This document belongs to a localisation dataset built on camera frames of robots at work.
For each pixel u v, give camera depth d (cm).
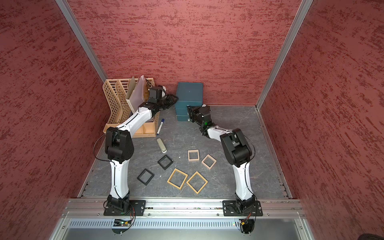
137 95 91
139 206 75
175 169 85
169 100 86
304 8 71
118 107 112
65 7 71
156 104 76
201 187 79
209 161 92
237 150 56
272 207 76
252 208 68
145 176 85
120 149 56
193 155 94
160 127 106
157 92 76
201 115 77
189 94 102
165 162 90
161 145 95
